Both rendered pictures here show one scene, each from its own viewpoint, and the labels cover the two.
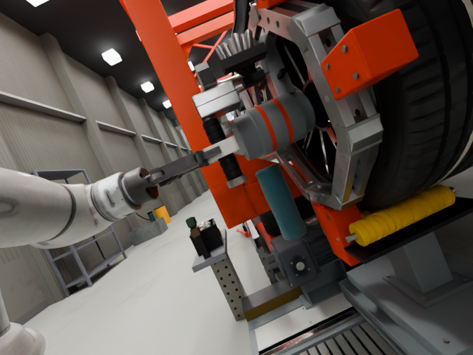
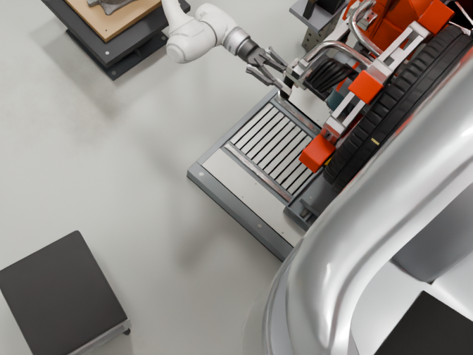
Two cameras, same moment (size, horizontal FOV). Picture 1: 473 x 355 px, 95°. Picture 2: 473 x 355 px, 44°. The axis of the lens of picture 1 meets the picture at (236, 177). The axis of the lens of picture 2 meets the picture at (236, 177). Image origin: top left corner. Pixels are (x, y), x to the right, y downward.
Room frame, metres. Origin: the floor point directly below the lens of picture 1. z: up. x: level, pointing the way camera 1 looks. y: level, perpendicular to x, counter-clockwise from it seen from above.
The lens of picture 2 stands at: (-0.57, -0.46, 2.56)
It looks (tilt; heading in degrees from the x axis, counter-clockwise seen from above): 67 degrees down; 28
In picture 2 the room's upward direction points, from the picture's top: 17 degrees clockwise
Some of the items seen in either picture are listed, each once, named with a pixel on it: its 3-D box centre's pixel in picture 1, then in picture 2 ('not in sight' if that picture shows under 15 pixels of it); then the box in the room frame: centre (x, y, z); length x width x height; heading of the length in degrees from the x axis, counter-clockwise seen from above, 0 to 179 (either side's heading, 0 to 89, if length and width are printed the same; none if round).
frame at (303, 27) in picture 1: (293, 116); (371, 93); (0.64, -0.23, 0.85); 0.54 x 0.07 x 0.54; 2
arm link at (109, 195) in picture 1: (120, 195); (238, 42); (0.45, 0.23, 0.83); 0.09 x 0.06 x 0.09; 2
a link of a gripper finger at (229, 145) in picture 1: (221, 149); (283, 86); (0.44, 0.01, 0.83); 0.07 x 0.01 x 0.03; 92
